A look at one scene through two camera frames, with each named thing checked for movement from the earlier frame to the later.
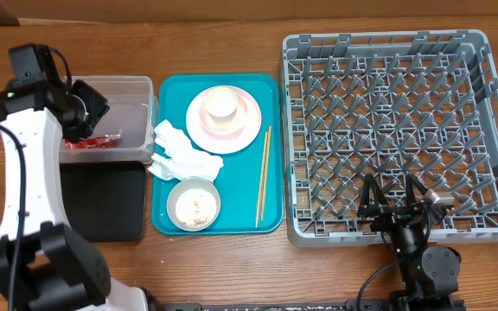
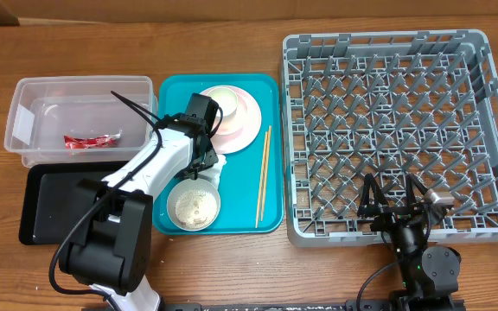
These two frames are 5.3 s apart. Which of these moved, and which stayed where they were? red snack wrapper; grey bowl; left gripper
Moved: left gripper
Stayed: grey bowl; red snack wrapper
